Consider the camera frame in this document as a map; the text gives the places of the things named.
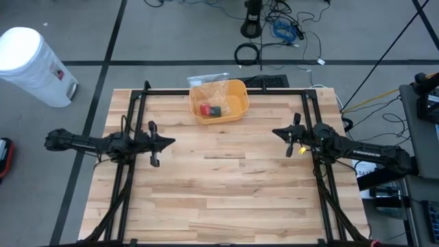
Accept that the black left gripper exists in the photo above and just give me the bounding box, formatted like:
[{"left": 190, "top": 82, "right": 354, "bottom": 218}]
[{"left": 136, "top": 120, "right": 176, "bottom": 168}]

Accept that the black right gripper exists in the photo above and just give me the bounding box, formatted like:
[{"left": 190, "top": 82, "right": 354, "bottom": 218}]
[{"left": 271, "top": 113, "right": 309, "bottom": 158}]

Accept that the clear plastic bag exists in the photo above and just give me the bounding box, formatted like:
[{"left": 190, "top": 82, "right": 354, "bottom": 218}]
[{"left": 187, "top": 72, "right": 231, "bottom": 118}]

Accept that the black keyboard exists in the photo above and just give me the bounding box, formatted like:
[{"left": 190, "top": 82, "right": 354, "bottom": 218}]
[
  {"left": 422, "top": 200, "right": 439, "bottom": 241},
  {"left": 236, "top": 74, "right": 290, "bottom": 89}
]

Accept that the yellow plastic bin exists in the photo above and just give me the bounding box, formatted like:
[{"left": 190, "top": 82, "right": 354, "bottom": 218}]
[{"left": 189, "top": 79, "right": 250, "bottom": 125}]

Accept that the white printed cardboard box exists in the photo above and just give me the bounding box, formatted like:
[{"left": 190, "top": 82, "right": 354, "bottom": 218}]
[{"left": 353, "top": 160, "right": 378, "bottom": 200}]

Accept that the black floor stand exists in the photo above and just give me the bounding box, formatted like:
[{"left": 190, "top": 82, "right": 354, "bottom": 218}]
[{"left": 239, "top": 0, "right": 263, "bottom": 39}]

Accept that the black diagonal strut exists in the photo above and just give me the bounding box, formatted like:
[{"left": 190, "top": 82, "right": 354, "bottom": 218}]
[{"left": 341, "top": 0, "right": 431, "bottom": 113}]

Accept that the dark computer desk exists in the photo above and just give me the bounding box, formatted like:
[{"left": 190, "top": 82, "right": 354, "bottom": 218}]
[{"left": 399, "top": 71, "right": 439, "bottom": 247}]

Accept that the white trash can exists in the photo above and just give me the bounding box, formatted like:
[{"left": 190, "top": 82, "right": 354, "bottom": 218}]
[{"left": 0, "top": 26, "right": 79, "bottom": 108}]

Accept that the red black floor device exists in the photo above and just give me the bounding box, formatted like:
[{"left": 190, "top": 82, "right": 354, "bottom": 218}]
[{"left": 0, "top": 137, "right": 16, "bottom": 179}]

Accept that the black aluminium table frame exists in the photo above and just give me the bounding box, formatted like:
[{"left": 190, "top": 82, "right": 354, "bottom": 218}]
[{"left": 78, "top": 80, "right": 373, "bottom": 247}]

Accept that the coiled black cable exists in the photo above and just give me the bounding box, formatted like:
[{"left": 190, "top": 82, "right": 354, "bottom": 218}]
[{"left": 234, "top": 42, "right": 261, "bottom": 67}]

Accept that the yellow cable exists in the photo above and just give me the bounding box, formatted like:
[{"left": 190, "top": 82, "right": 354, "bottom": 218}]
[{"left": 342, "top": 71, "right": 439, "bottom": 114}]

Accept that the black cable tangle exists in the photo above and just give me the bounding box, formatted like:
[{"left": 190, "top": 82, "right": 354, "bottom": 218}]
[{"left": 263, "top": 0, "right": 327, "bottom": 66}]

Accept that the blue cable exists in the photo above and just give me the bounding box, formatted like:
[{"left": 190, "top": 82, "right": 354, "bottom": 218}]
[{"left": 272, "top": 21, "right": 298, "bottom": 44}]

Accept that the black floor cable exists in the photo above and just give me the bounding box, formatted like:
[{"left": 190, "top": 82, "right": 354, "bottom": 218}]
[{"left": 356, "top": 95, "right": 412, "bottom": 157}]

